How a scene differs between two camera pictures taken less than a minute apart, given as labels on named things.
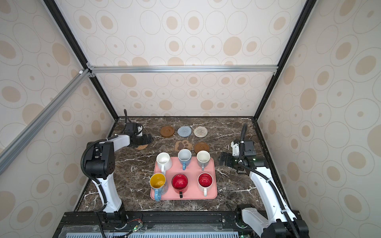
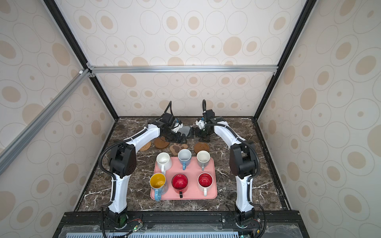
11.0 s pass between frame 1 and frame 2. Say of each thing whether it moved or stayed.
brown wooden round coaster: stayed
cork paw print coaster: moved
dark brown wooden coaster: moved
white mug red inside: stayed
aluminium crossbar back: stayed
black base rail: stayed
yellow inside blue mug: stayed
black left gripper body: moved
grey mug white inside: stayed
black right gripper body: moved
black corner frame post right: stayed
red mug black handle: stayed
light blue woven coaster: stayed
